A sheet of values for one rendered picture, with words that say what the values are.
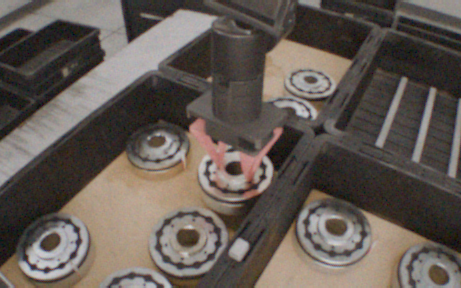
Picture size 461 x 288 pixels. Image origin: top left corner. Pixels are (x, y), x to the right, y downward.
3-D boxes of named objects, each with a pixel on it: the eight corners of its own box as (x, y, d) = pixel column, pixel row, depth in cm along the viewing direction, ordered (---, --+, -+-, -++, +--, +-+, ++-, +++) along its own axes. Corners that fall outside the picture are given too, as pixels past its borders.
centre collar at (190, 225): (196, 262, 42) (195, 260, 42) (161, 246, 43) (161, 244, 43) (214, 231, 45) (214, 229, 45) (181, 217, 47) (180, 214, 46)
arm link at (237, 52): (199, 18, 33) (255, 30, 31) (232, -2, 38) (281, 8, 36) (201, 81, 37) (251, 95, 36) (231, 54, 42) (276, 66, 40)
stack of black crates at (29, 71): (64, 160, 151) (28, 76, 119) (24, 139, 161) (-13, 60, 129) (120, 109, 176) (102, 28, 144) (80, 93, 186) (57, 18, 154)
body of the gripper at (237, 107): (218, 95, 47) (217, 44, 42) (287, 124, 42) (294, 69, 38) (185, 120, 43) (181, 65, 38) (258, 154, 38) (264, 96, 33)
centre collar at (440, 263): (448, 301, 37) (451, 299, 37) (414, 282, 39) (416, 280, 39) (458, 271, 40) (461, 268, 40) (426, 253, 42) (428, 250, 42)
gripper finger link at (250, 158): (233, 149, 51) (235, 93, 45) (277, 170, 48) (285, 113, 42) (204, 177, 47) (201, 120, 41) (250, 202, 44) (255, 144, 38)
